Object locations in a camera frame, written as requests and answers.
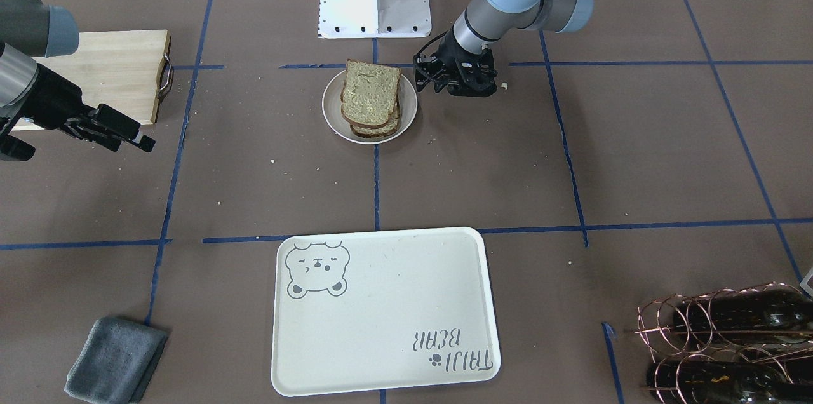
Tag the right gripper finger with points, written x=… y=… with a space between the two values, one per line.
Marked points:
x=108 y=137
x=112 y=122

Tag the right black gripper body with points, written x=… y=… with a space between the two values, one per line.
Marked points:
x=49 y=99

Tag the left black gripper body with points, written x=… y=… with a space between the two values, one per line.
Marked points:
x=450 y=50

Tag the white round plate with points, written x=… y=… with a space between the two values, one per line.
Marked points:
x=332 y=109

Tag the bread slice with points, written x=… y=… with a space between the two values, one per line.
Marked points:
x=370 y=93
x=389 y=128

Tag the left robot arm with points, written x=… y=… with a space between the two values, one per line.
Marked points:
x=485 y=22

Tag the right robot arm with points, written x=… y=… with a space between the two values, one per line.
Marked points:
x=29 y=29

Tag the cream bear tray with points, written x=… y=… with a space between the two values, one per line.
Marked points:
x=381 y=310

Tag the wooden cutting board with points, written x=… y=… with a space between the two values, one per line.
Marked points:
x=122 y=69

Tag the grey folded cloth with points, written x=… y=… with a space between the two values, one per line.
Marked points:
x=117 y=362

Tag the dark green wine bottle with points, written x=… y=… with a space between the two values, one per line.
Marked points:
x=776 y=315

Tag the copper wire bottle rack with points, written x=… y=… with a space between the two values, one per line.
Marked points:
x=750 y=345

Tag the white wire cup rack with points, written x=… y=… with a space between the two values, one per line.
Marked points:
x=805 y=284

